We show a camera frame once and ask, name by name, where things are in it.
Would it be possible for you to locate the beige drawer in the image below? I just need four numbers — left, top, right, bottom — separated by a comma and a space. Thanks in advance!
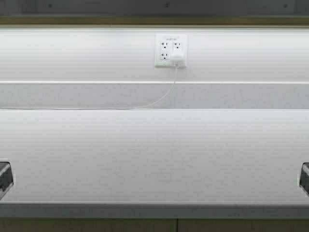
177, 219, 309, 232
0, 218, 178, 232

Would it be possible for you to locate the upper cabinet underside panel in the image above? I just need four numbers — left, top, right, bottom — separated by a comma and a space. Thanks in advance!
0, 0, 309, 17

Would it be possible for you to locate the white cable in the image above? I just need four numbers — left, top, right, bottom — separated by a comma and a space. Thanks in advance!
0, 65, 180, 111

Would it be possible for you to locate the white plug adapter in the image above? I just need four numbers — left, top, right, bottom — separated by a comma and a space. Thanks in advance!
170, 53, 185, 67

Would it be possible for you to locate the left beige drawer front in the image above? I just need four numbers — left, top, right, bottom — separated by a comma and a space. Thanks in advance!
0, 218, 178, 232

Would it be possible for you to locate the right beige drawer front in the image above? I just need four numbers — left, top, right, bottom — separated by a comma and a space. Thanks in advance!
177, 219, 309, 232

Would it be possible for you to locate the white wall outlet plate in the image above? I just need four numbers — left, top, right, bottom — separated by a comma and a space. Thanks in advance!
154, 34, 188, 68

